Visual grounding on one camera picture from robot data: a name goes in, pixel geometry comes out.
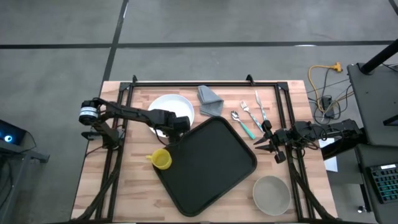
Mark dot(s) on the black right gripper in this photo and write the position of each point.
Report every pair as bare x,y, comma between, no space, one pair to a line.
278,137

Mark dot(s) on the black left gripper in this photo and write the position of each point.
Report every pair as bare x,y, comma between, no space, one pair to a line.
171,133

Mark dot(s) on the white round plate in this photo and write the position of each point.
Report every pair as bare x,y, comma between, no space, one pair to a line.
174,105

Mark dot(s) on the black plastic serving tray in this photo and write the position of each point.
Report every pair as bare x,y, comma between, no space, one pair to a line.
205,168

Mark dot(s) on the grey cloth napkin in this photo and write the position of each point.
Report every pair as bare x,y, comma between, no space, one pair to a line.
210,102

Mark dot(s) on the beige ceramic bowl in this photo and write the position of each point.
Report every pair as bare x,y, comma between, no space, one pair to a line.
272,196

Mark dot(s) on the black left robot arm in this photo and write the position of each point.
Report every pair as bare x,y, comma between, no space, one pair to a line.
124,112

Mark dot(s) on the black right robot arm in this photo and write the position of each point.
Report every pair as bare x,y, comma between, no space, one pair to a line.
342,127

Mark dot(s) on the white paper sheet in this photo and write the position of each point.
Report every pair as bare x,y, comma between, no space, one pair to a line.
331,161

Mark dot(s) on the black power adapter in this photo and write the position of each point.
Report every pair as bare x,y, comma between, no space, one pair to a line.
327,104

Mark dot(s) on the small silver knob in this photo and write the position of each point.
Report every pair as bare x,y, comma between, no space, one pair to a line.
360,209

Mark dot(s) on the black equipment cart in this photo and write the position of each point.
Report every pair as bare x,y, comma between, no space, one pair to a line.
373,102

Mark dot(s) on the black keypad with teal keys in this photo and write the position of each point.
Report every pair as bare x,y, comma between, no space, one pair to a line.
385,183

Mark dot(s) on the black round pole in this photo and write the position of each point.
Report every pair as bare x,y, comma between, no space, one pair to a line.
379,57

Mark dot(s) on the black computer with blue light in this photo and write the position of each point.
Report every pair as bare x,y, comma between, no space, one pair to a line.
12,137

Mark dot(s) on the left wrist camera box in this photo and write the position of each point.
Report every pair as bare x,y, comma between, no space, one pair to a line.
182,123

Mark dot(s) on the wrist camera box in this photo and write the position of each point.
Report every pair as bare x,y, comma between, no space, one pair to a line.
302,129
182,123

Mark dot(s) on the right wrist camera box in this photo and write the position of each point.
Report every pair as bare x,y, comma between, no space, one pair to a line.
302,129

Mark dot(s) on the black aluminium rig frame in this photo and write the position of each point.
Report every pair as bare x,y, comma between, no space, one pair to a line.
202,84

